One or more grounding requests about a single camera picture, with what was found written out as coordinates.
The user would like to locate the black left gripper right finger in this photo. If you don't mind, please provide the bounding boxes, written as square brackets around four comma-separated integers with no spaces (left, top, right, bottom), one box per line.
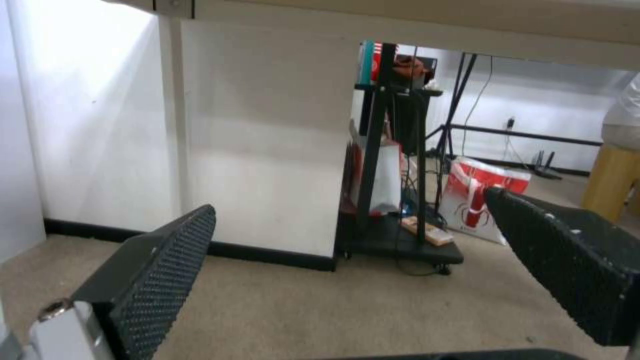
[484,186,640,348]

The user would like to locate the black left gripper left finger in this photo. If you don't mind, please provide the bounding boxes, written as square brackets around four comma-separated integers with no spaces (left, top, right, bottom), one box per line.
[0,204,217,360]

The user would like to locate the black floor stand feet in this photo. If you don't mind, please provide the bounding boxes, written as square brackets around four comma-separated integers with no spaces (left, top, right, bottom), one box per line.
[531,149,564,179]

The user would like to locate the red and white delivery bag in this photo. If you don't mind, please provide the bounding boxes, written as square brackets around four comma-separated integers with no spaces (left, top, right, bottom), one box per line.
[439,156,532,247]

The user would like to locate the white plastic bag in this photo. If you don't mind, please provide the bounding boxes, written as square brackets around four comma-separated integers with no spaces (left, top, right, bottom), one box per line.
[372,144,404,215]

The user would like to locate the round wooden stool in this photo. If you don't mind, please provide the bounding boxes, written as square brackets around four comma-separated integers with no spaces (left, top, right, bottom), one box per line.
[581,144,640,222]

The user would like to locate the person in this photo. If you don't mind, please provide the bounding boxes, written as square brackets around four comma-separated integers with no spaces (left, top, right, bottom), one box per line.
[601,73,640,149]

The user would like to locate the white table leg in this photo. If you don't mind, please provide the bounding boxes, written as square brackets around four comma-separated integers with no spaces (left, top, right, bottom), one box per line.
[159,16,189,228]

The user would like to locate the black wheeled shelf cart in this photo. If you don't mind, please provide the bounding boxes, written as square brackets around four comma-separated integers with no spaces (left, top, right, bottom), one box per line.
[339,41,466,277]

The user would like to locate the red flat folder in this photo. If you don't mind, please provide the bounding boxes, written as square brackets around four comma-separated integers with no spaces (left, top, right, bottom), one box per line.
[344,140,367,215]

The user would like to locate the reddish brown bundle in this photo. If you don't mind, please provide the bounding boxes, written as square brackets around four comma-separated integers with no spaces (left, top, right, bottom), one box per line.
[392,54,431,82]

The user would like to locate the teal and red box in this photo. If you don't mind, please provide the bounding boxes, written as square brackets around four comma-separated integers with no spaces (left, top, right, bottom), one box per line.
[358,40,385,84]

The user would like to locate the black metal stand frame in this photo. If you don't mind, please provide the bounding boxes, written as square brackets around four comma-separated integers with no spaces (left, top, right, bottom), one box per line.
[429,52,606,177]

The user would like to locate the black hanging cable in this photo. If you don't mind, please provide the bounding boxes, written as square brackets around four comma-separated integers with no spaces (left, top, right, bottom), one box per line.
[462,56,496,160]

